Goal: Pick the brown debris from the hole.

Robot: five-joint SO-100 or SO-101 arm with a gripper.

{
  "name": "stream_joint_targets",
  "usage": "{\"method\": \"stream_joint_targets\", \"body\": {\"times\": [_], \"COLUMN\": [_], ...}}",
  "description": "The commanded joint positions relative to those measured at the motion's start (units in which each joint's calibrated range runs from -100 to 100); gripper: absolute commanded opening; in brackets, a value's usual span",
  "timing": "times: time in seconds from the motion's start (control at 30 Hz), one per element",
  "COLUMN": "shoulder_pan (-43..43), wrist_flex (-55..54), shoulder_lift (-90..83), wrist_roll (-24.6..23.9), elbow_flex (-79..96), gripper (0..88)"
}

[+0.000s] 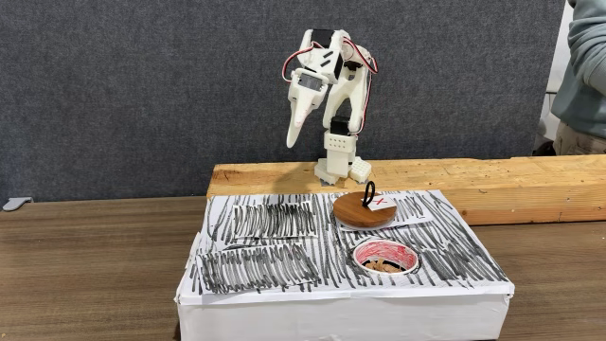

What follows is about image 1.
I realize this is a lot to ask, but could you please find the white box with black scribbles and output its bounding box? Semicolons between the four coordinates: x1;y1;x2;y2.
173;188;516;341

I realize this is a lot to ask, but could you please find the grey metal bracket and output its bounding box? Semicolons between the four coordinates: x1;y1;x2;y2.
2;196;34;212

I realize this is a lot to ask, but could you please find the wooden beam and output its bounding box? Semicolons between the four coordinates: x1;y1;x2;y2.
206;154;606;226

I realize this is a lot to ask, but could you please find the person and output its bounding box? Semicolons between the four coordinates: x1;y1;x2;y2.
550;0;606;156

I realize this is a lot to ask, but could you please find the round wooden lid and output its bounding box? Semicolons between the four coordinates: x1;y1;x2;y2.
331;181;399;230

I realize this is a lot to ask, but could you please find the red white black arm cable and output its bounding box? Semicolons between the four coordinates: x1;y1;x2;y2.
343;36;380;137

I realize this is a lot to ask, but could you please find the paper tag with red cross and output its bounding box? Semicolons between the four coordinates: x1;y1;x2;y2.
366;194;398;212

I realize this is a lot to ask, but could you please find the brown debris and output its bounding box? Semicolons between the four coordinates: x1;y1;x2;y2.
364;258;408;275

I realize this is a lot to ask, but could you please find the red white black wrist cable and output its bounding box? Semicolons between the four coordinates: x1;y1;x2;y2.
281;41;323;84

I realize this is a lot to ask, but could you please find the small scribbled paper patch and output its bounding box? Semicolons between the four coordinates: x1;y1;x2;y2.
231;201;318;241

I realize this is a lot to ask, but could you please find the large scribbled paper patch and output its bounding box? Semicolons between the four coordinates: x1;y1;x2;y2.
196;242;323;295

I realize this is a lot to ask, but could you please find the grey felt partition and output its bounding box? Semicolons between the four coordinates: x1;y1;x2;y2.
0;0;567;205

